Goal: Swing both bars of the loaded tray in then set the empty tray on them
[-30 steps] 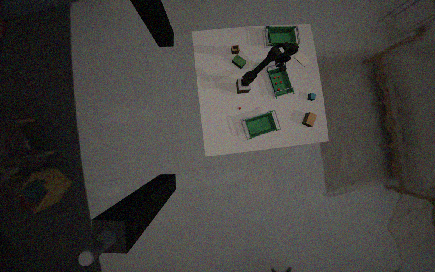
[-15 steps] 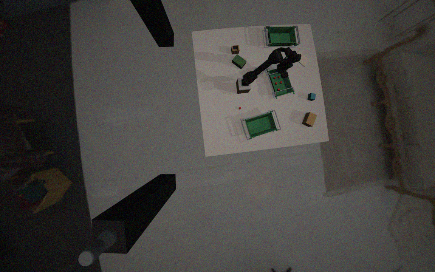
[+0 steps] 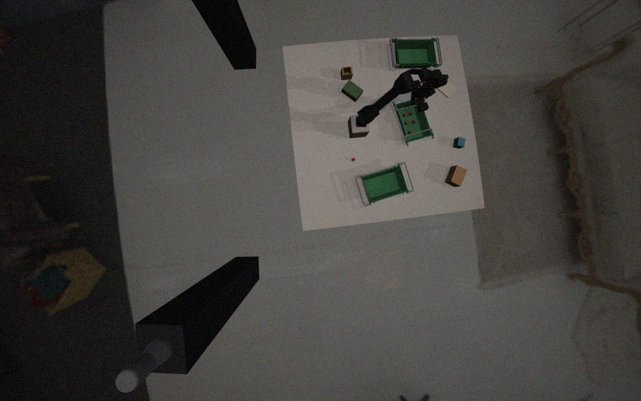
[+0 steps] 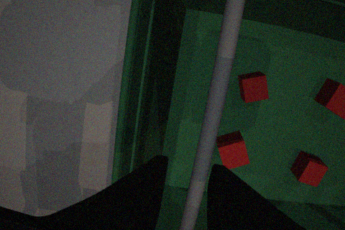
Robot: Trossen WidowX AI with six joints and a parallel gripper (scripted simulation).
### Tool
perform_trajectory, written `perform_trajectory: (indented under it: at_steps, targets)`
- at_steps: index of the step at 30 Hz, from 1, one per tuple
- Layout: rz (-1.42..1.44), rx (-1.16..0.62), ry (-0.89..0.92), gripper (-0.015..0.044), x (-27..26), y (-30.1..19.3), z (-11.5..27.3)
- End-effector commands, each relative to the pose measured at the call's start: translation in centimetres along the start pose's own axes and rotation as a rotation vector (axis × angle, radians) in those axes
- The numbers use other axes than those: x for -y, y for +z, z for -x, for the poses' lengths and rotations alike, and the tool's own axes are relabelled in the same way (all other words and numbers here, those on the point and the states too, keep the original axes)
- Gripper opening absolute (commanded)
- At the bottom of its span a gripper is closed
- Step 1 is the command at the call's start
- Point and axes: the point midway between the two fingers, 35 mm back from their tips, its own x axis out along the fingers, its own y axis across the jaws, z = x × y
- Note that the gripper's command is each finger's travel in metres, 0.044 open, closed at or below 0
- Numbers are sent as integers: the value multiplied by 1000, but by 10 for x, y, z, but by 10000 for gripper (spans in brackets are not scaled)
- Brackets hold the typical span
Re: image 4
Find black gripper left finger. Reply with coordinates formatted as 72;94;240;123
0;155;167;230

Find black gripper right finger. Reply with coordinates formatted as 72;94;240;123
207;164;305;230

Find small red block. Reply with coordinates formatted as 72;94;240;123
313;78;345;120
216;130;249;170
238;72;270;104
291;150;328;187

